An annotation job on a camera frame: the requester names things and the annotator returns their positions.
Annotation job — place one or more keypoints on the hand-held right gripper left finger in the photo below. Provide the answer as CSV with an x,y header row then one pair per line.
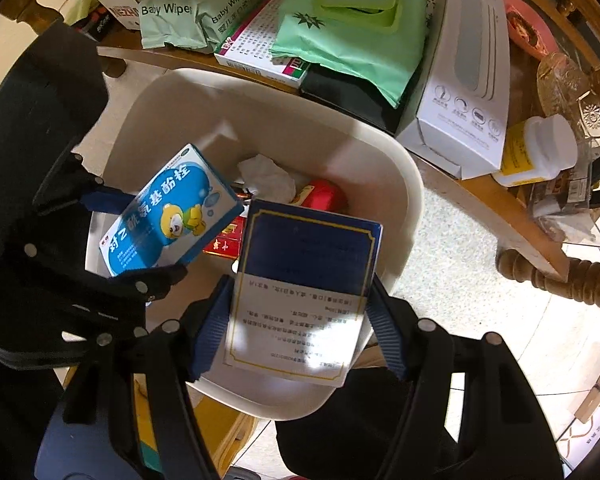
x,y
212,330

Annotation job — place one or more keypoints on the clear glass dish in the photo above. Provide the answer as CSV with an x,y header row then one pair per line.
x,y
570,90

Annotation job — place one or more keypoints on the white and red flat box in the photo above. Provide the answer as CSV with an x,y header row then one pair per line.
x,y
260,40

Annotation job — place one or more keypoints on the black packet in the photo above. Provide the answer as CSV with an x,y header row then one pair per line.
x,y
97,25

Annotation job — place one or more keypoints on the white bottle with yellow label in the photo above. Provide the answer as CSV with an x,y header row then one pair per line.
x,y
545,145

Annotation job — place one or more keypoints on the crumpled white tissue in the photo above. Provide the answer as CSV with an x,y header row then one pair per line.
x,y
267,177

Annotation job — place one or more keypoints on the yellow cloth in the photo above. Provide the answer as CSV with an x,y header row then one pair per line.
x,y
87,0

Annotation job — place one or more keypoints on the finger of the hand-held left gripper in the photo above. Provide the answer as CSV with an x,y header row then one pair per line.
x,y
155,277
105,199

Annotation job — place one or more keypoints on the clear plastic box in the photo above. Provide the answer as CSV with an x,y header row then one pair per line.
x,y
565,195

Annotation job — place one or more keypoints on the white plastic trash bin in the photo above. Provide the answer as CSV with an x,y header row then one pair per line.
x,y
280,130

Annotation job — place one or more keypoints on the pink packet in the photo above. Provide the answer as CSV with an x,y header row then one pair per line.
x,y
525,25

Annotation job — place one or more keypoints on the green wipes pack lime lid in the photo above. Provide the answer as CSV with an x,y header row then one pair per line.
x,y
345,60

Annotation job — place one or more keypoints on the light blue medicine box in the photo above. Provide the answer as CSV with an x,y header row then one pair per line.
x,y
170,215

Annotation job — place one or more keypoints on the large green baby wipes pack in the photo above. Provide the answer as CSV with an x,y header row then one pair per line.
x,y
240,5

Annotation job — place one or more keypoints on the person's leg in black pants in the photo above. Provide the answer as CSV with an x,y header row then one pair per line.
x,y
340,440

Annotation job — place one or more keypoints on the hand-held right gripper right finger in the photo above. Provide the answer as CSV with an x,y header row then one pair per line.
x,y
387,335

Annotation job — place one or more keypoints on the white appliance box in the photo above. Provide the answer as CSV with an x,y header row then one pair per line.
x,y
470,60

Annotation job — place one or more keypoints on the black flat box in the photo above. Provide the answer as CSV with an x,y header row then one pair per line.
x,y
350,102

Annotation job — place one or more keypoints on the dark blue and white box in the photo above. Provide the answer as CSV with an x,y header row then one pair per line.
x,y
305,260

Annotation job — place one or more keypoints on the yellow and teal toy stool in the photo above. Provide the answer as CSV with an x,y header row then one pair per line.
x,y
220,425

